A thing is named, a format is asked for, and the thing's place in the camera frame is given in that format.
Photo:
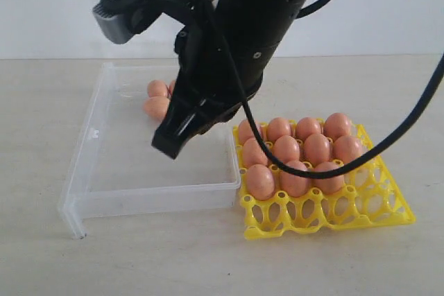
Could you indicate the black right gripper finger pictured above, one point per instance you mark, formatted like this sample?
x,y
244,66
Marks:
x,y
204,115
171,135

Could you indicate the brown egg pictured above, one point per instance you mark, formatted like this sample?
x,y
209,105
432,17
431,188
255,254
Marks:
x,y
330,185
317,149
253,154
295,186
278,127
260,182
286,149
171,87
306,127
337,125
347,148
156,107
157,88
245,132

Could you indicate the yellow plastic egg tray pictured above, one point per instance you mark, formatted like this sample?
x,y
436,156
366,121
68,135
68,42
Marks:
x,y
369,198

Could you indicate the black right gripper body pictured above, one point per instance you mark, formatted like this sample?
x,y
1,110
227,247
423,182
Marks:
x,y
206,58

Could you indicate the clear plastic container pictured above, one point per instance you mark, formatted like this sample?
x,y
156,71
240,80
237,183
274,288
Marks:
x,y
115,171

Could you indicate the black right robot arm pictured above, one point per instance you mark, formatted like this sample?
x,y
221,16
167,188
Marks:
x,y
254,28

